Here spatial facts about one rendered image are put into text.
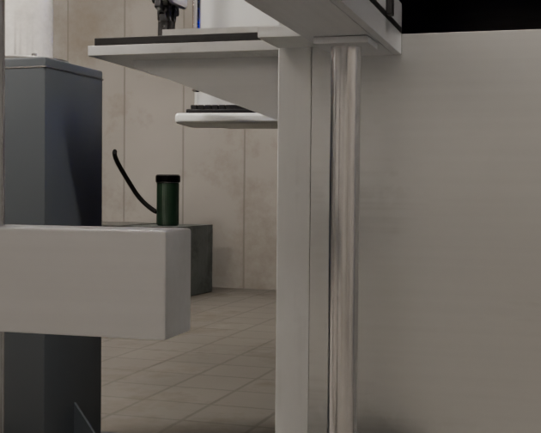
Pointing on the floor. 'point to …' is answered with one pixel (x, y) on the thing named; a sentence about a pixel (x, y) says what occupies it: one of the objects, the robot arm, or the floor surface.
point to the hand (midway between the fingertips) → (166, 32)
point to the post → (293, 240)
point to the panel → (448, 235)
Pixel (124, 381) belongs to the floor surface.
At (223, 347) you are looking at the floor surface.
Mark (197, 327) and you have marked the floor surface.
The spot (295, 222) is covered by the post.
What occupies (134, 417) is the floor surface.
